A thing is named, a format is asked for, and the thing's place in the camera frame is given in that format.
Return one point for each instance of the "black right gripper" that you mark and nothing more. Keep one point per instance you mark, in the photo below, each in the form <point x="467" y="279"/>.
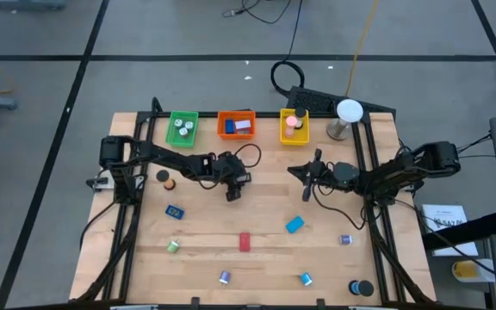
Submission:
<point x="326" y="176"/>

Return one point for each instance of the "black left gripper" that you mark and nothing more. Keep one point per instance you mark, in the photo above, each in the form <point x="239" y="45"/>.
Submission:
<point x="231" y="170"/>

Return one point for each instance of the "red digital timer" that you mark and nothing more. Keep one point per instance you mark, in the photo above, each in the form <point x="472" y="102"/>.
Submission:
<point x="243" y="132"/>

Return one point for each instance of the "blue plastic box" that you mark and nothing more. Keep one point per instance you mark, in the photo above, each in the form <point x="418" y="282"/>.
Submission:
<point x="230" y="126"/>

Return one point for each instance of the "teal plastic box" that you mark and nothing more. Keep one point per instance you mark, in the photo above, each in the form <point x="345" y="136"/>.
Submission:
<point x="295" y="225"/>

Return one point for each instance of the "blue digital timer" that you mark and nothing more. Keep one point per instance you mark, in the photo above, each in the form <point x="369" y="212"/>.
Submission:
<point x="174" y="212"/>

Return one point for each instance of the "black hourglass blue sand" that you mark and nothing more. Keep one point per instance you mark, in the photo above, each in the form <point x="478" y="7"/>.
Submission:
<point x="365" y="288"/>

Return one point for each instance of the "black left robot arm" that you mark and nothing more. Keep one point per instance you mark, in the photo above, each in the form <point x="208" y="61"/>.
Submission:
<point x="175" y="161"/>

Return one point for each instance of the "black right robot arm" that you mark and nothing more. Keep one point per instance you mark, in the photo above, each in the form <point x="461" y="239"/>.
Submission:
<point x="403" y="170"/>

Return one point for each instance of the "yellow plastic basket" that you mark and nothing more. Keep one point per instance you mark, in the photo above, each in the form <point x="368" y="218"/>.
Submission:
<point x="299" y="140"/>

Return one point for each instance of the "orange plastic basket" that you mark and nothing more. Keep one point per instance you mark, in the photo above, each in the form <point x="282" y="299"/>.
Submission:
<point x="221" y="129"/>

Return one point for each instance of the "pink hourglass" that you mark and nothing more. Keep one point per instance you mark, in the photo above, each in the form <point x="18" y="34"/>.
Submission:
<point x="291" y="121"/>

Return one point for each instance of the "black hourglass pale sand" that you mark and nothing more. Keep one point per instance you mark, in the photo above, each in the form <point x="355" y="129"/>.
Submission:
<point x="301" y="112"/>

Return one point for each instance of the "green plastic basket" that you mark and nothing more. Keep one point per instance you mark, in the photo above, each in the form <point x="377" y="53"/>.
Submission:
<point x="177" y="142"/>

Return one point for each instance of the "black hourglass orange sand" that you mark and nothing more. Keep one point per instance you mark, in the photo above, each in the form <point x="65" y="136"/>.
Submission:
<point x="163" y="175"/>

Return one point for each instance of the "black perforated metal case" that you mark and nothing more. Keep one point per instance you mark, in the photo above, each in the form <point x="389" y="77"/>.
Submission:
<point x="317" y="101"/>

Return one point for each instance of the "red flat plastic box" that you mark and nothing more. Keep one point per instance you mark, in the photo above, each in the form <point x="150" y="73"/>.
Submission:
<point x="244" y="242"/>

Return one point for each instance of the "white dome table lamp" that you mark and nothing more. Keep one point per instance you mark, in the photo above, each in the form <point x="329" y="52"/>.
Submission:
<point x="349" y="110"/>

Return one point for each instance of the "grey connector box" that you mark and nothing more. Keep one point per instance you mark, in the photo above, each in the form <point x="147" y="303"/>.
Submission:
<point x="101" y="183"/>

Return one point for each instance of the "black table clamp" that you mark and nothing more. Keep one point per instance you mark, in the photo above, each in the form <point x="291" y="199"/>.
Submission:
<point x="195" y="301"/>
<point x="320" y="303"/>

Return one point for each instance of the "white paper label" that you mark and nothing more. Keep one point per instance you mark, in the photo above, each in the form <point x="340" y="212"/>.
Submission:
<point x="446" y="215"/>

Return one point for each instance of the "black flat bar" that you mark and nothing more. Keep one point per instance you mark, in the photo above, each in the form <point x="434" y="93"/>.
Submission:
<point x="467" y="230"/>

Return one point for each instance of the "yellow white tape dispenser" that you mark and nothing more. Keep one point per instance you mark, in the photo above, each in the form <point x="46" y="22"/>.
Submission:
<point x="465" y="270"/>

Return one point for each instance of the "grey blue metal base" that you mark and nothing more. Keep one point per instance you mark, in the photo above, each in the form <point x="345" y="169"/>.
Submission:
<point x="28" y="4"/>

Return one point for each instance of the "black aluminium table frame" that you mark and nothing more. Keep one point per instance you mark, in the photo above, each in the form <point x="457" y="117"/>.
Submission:
<point x="269" y="115"/>

